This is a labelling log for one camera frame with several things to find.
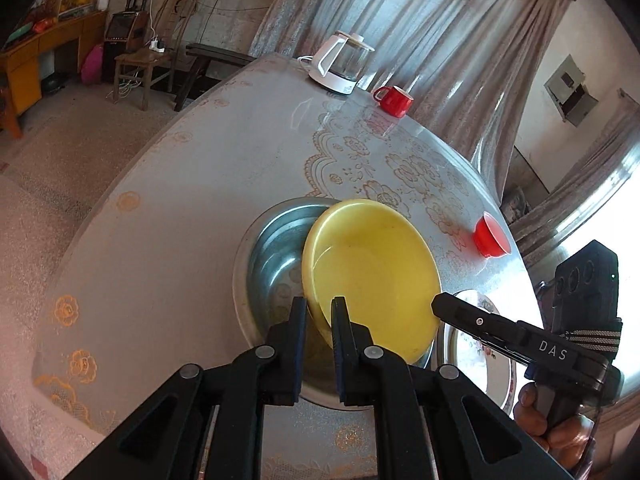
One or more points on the side window curtain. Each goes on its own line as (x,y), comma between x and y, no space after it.
(605,167)

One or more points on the yellow plastic bowl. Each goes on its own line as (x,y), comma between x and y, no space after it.
(374,258)

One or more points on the wall electrical box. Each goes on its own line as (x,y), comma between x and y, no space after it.
(570,96)

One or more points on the stainless steel bowl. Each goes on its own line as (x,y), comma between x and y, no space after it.
(267,276)

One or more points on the white glass electric kettle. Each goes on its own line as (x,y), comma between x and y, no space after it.
(339,63)

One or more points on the orange wooden desk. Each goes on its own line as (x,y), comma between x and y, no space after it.
(20,67)

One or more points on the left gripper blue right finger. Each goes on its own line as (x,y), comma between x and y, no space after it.
(349,340)

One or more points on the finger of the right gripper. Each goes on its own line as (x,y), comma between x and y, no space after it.
(491,329)

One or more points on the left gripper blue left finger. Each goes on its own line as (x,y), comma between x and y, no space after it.
(295,346)

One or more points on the person right hand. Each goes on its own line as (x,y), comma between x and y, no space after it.
(567,441)

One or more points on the white plate with rose print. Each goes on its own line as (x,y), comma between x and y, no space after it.
(492,372)

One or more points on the pink bag on floor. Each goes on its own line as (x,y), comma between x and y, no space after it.
(91,70)

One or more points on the red mug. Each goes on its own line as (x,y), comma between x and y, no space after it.
(393,100)

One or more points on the wooden chair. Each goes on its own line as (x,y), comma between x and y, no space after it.
(156,61)

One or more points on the grey window curtain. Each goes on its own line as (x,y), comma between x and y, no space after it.
(468,64)

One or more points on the red plastic bowl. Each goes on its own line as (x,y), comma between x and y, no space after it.
(489,238)

